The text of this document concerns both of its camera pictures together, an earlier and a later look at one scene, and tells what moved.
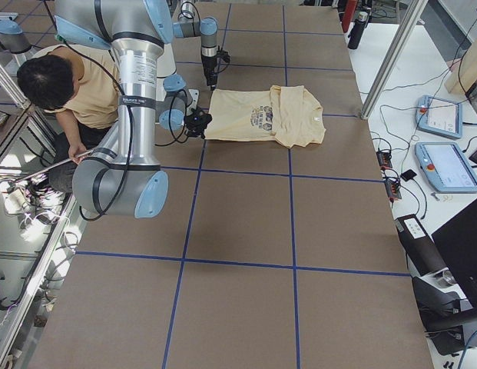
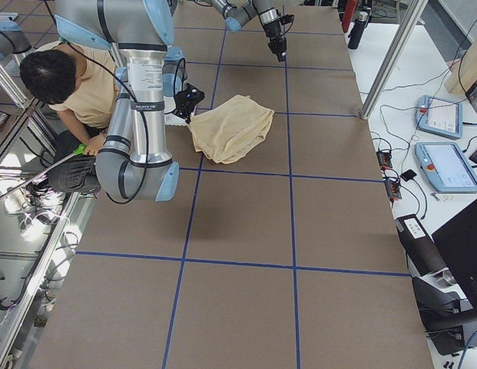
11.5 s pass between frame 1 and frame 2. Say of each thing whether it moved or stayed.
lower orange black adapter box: stayed
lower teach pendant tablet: stayed
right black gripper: moved
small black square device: stayed
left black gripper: moved
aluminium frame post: stayed
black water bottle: stayed
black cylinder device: stayed
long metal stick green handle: moved
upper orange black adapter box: stayed
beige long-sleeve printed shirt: moved
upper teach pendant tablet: stayed
